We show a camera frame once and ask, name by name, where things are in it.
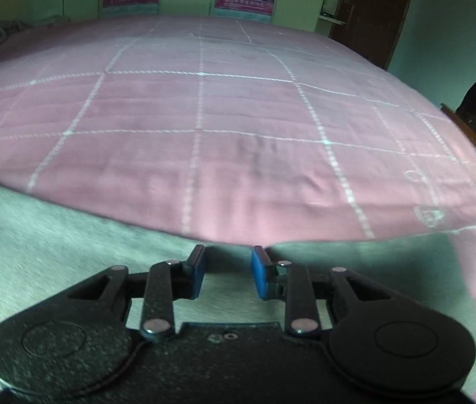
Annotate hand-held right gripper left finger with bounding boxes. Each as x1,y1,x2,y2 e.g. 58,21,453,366
67,244,205,340

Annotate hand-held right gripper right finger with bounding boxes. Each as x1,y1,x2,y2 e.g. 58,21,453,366
251,246,391,338

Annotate grey pants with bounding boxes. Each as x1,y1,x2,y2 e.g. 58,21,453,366
0,170,476,404

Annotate pink checked bed sheet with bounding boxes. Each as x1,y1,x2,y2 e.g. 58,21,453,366
0,12,476,404

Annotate brown wooden door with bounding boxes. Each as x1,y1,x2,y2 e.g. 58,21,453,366
328,0,420,72

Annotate crumpled grey cloth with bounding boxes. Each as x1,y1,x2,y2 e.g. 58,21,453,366
0,16,71,42

